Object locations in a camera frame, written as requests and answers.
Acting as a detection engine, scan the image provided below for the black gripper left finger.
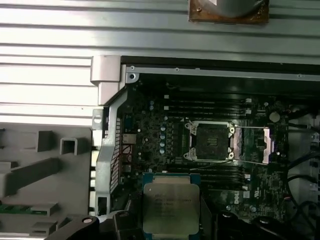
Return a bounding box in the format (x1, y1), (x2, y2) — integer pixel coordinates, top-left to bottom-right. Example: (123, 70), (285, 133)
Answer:
(47, 198), (144, 240)

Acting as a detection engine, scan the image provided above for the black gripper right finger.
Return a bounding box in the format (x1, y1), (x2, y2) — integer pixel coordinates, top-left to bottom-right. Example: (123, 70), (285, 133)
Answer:
(200, 198), (298, 240)

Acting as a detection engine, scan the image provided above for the silver CPU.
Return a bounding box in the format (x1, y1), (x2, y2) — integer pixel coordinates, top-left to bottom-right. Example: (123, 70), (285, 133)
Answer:
(142, 171), (201, 235)

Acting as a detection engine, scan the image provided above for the black RAM slot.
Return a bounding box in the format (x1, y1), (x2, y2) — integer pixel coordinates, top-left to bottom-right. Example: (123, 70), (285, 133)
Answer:
(163, 98), (252, 104)
(199, 184), (252, 191)
(163, 93), (252, 99)
(163, 110), (252, 116)
(162, 167), (252, 174)
(199, 178), (252, 185)
(199, 173), (252, 179)
(163, 105), (252, 111)

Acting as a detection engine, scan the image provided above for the CPU socket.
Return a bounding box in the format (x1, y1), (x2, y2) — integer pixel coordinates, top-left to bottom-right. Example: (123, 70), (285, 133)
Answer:
(183, 119), (237, 162)

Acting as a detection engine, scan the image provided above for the thin metal locking lever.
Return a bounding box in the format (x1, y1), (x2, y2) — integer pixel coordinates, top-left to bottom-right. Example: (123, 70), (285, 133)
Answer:
(188, 161), (236, 171)

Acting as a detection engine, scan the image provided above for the green motherboard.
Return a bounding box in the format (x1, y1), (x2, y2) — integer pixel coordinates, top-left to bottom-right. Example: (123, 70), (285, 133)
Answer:
(122, 83), (291, 226)

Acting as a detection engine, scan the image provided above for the black open PC case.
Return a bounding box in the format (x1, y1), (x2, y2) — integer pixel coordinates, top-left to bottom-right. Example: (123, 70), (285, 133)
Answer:
(89, 54), (320, 240)

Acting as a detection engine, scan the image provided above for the grey parts rack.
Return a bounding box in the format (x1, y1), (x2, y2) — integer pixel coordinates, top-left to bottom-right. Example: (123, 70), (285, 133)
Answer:
(0, 121), (98, 240)

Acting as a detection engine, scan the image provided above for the green RAM stick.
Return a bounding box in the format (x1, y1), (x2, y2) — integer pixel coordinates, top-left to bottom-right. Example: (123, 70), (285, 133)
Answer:
(0, 202), (35, 214)

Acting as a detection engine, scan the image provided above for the metal socket cover frame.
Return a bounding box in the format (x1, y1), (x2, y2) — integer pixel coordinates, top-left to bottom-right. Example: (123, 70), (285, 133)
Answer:
(229, 123), (273, 166)

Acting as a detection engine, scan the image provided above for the square brown base plate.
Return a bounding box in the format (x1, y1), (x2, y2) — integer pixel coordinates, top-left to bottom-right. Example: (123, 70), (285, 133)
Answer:
(187, 0), (270, 25)

